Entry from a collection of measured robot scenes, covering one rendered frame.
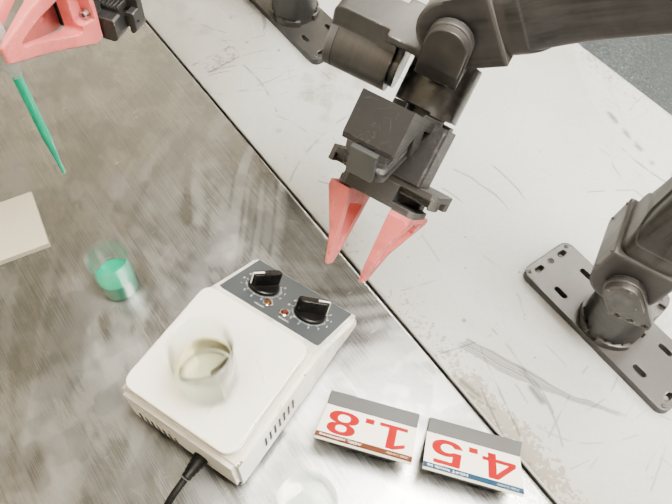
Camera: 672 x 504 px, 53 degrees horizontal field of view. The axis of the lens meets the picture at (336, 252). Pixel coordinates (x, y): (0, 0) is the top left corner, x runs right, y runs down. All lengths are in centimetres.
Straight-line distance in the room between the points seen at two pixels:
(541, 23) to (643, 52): 210
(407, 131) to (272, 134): 41
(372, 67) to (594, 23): 18
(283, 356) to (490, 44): 31
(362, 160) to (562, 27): 16
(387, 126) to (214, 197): 37
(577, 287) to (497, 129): 24
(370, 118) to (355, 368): 30
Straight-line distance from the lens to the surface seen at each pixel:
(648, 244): 63
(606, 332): 74
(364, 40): 58
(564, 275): 79
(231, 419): 60
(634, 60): 255
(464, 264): 78
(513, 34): 51
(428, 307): 74
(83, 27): 55
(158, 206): 82
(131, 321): 75
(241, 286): 68
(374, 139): 49
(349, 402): 69
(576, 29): 50
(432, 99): 56
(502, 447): 69
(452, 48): 51
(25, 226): 84
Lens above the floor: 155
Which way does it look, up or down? 58 degrees down
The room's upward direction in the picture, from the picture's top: 3 degrees clockwise
